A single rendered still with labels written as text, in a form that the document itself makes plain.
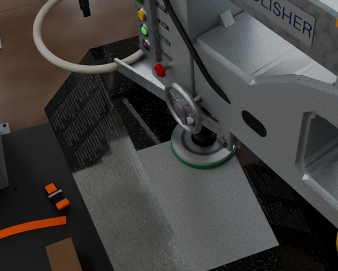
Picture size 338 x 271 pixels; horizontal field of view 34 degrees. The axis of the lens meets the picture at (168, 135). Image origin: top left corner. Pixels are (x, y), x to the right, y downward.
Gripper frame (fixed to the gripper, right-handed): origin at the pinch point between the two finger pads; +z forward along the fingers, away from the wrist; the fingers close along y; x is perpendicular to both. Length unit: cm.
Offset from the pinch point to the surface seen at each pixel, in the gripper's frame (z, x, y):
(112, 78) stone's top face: -1.1, -2.2, 44.1
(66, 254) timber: 68, -40, 70
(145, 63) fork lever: -9, 10, 50
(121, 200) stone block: 5, -15, 91
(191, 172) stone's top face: -5, 8, 96
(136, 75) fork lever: -16, 3, 60
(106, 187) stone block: 9, -18, 82
